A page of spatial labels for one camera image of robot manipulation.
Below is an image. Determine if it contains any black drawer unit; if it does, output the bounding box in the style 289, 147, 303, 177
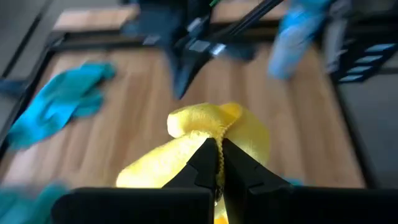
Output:
326, 40, 398, 85

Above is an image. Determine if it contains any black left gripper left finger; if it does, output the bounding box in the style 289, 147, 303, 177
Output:
51, 138, 218, 224

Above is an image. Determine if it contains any blue microfiber towel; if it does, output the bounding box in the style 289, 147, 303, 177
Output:
281, 176, 304, 187
7, 61, 118, 150
0, 182, 68, 224

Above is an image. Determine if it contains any yellow microfiber towel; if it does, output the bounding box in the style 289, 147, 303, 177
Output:
116, 101, 271, 224

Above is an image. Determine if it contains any wooden background table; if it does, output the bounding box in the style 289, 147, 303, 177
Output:
52, 3, 141, 32

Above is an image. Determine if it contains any light blue spray bottle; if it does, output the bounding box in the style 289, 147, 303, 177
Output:
267, 0, 329, 80

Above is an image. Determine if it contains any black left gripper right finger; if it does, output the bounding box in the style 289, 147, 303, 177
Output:
222, 139, 398, 224

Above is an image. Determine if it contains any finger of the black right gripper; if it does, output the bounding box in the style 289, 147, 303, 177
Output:
169, 46, 192, 100
182, 55, 215, 100

